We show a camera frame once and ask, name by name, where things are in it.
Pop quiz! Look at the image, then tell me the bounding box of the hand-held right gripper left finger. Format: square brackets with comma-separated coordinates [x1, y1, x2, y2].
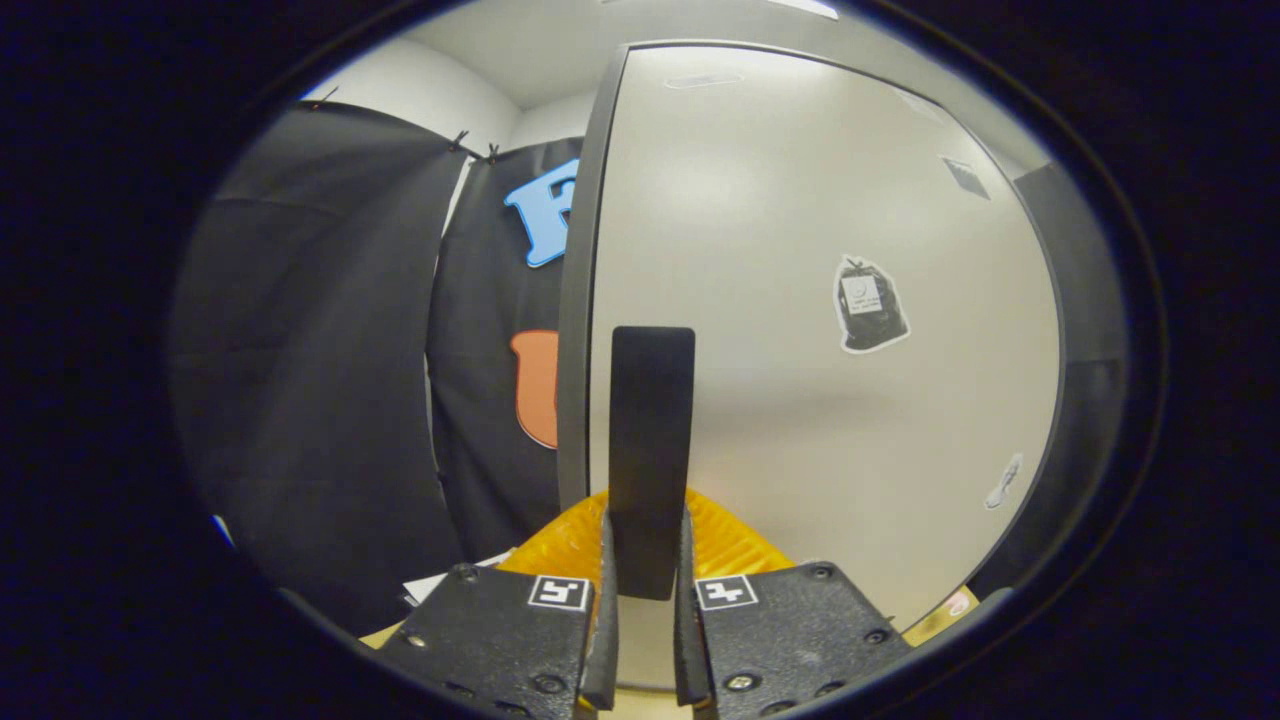
[375, 488, 621, 720]

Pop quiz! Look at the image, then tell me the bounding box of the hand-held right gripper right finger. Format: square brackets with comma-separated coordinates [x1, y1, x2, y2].
[672, 487, 913, 720]

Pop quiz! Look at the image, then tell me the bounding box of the black door handle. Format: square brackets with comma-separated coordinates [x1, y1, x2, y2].
[608, 326, 696, 601]

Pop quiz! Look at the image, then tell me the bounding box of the dark grey cabinet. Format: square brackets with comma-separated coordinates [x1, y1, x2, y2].
[557, 40, 1131, 611]

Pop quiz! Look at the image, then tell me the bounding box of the black backdrop cloth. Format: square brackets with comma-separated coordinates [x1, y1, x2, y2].
[170, 100, 591, 636]

